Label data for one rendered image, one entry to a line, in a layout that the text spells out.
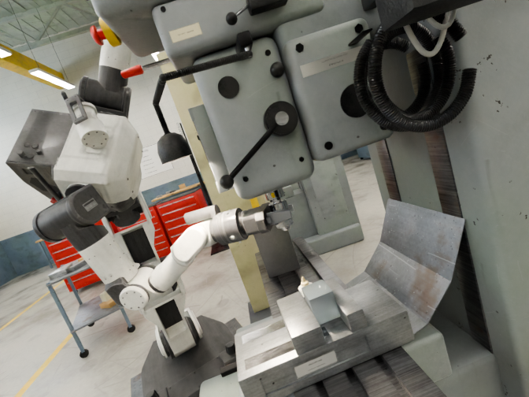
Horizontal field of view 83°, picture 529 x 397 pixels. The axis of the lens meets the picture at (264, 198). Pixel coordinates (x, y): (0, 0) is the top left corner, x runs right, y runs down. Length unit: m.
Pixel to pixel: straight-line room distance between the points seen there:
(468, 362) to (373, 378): 0.37
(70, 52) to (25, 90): 1.71
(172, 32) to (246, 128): 0.23
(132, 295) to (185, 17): 0.69
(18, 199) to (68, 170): 10.69
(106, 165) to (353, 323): 0.76
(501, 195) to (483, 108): 0.17
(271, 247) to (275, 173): 0.45
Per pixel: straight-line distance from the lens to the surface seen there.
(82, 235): 0.92
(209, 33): 0.67
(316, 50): 0.69
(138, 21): 0.75
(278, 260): 1.08
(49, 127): 1.10
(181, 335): 1.54
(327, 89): 0.67
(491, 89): 0.72
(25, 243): 11.86
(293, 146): 0.66
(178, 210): 5.40
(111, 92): 1.15
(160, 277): 0.91
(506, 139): 0.74
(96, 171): 0.96
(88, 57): 10.88
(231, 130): 0.65
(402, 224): 0.97
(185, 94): 2.53
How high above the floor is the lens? 1.42
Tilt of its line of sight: 10 degrees down
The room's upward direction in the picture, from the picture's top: 19 degrees counter-clockwise
